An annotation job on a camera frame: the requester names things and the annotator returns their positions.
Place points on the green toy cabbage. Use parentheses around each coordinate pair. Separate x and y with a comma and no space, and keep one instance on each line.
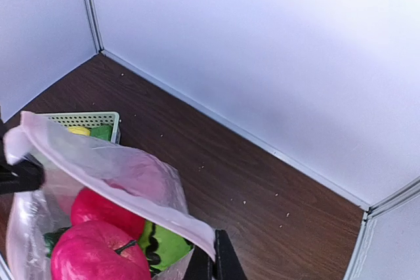
(161,247)

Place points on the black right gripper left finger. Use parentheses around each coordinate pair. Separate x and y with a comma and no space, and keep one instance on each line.
(200,266)

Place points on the red toy apple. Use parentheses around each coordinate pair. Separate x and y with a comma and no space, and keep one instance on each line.
(98,250)

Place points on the green plastic basket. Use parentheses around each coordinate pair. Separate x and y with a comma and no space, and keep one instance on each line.
(89,120)

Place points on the left aluminium corner post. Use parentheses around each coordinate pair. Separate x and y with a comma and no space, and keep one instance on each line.
(94,25)

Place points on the green toy bell pepper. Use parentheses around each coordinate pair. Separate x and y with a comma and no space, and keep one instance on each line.
(103,132)

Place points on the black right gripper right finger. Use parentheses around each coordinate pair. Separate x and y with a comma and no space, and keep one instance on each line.
(227,265)

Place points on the right aluminium corner post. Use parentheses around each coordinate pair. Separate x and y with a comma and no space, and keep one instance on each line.
(387,246)

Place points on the yellow toy corn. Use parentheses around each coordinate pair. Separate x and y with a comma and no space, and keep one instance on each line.
(79,130)

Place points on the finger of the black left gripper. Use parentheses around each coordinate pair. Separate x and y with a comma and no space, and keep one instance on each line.
(20,171)

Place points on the aluminium corner post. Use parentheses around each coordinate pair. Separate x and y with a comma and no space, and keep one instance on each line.
(94,25)
(387,246)

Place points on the red toy strawberry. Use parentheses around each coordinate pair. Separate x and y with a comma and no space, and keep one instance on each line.
(89,205)

